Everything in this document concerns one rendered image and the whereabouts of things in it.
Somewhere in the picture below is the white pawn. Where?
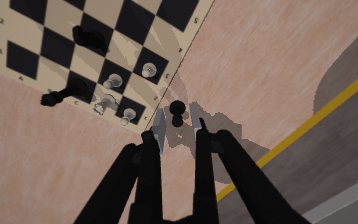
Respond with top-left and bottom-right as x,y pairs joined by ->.
121,108 -> 136,125
103,73 -> 123,89
142,63 -> 157,78

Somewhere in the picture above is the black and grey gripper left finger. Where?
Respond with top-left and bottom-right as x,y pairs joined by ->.
73,108 -> 167,224

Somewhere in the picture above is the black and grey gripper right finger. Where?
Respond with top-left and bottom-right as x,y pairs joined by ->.
189,103 -> 312,224

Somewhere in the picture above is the chessboard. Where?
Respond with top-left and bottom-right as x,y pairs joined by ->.
0,0 -> 214,135

